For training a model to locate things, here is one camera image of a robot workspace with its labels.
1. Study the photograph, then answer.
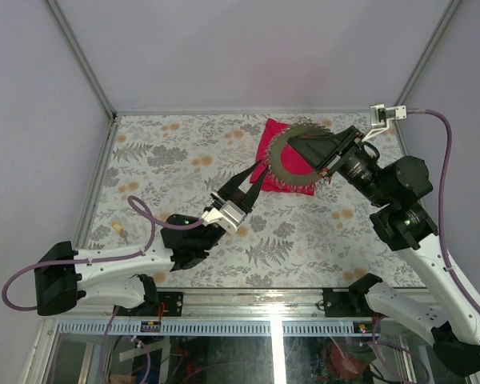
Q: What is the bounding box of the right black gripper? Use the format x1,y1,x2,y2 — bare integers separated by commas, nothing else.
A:
289,125,392,208

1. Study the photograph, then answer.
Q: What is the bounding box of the round metal key ring disc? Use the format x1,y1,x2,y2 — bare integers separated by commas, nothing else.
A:
266,122,332,186

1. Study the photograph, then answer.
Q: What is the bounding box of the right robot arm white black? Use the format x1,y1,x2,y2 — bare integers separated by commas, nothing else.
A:
286,125,480,377

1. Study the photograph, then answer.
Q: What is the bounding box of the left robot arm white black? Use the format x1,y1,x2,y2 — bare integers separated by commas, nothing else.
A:
34,162,268,316

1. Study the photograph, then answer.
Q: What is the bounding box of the red folded cloth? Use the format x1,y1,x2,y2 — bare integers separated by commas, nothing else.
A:
250,118,315,196

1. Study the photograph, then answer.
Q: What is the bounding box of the key with yellow tag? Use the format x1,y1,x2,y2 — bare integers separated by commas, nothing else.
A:
111,222,128,243

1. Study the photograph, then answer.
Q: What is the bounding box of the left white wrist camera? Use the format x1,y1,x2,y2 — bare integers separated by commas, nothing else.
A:
201,201,246,234

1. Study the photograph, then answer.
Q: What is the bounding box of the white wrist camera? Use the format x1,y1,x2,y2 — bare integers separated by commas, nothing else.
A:
362,103,407,142
201,201,246,234

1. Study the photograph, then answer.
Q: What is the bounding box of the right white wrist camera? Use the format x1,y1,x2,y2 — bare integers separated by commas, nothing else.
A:
362,103,407,142

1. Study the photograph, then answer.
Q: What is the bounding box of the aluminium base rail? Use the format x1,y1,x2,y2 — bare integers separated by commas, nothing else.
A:
155,288,441,321

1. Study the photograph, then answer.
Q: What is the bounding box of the perforated cable duct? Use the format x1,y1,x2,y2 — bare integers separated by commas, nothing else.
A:
58,320,356,336

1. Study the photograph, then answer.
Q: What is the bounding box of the right aluminium frame post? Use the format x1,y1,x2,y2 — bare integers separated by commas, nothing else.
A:
394,0,464,106

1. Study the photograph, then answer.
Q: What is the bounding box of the aluminium frame post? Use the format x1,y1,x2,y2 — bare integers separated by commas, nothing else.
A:
394,0,464,106
42,0,117,121

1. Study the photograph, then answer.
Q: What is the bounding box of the left aluminium frame post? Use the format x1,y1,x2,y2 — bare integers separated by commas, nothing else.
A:
42,0,117,121

